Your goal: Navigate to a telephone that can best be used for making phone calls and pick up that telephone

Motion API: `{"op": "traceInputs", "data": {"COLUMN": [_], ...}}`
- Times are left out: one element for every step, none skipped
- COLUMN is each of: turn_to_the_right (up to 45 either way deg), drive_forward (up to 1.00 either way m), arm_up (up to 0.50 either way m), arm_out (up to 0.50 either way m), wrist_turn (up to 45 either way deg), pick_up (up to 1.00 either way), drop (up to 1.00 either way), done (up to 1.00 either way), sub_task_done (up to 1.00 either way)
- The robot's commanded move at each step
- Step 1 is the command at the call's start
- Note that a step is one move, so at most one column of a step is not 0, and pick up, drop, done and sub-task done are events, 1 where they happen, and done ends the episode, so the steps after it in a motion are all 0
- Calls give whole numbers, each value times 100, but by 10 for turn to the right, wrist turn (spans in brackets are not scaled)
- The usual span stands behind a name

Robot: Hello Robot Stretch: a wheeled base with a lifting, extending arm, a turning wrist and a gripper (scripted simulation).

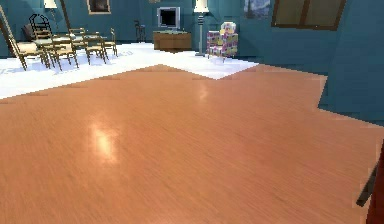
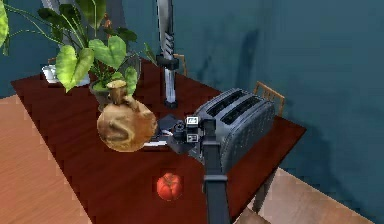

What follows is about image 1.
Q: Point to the brown wooden television stand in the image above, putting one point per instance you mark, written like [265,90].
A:
[172,40]

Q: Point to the patchwork patterned armchair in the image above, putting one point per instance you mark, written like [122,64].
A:
[222,41]

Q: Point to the white shade floor lamp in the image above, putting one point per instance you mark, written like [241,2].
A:
[200,26]
[50,6]

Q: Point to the black small stand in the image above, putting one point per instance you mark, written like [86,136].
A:
[140,30]

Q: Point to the grey framed television set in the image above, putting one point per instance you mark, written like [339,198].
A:
[168,17]

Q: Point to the wooden dining chair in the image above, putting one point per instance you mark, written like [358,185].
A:
[42,41]
[78,33]
[112,41]
[95,46]
[63,48]
[23,48]

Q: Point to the blue night sky painting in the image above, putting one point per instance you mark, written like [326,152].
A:
[256,8]

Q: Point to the gold framed dark picture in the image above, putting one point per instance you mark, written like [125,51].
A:
[99,6]

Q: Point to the glass top dining table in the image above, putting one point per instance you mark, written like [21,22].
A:
[63,39]

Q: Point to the brown framed window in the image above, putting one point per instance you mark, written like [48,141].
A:
[308,13]

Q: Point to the dark red room door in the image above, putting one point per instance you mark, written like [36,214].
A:
[377,196]

